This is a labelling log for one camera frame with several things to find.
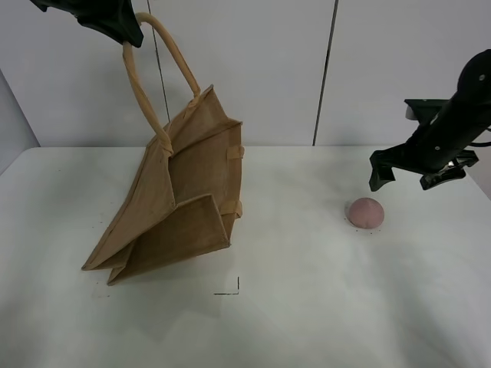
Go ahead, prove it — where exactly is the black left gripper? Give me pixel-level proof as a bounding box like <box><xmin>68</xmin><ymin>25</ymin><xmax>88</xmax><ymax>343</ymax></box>
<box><xmin>31</xmin><ymin>0</ymin><xmax>143</xmax><ymax>48</ymax></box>

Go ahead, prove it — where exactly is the brown linen tote bag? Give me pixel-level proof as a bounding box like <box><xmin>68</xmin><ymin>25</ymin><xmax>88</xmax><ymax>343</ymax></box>
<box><xmin>83</xmin><ymin>12</ymin><xmax>245</xmax><ymax>285</ymax></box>

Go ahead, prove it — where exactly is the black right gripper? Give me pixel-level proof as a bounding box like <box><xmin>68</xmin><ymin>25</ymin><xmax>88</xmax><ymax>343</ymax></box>
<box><xmin>369</xmin><ymin>99</ymin><xmax>479</xmax><ymax>191</ymax></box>

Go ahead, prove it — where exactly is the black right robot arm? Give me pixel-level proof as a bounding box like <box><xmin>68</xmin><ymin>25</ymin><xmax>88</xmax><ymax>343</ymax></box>
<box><xmin>369</xmin><ymin>49</ymin><xmax>490</xmax><ymax>192</ymax></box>

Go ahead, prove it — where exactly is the pink peach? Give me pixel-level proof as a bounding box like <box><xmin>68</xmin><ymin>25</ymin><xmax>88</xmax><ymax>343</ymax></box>
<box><xmin>348</xmin><ymin>198</ymin><xmax>384</xmax><ymax>229</ymax></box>

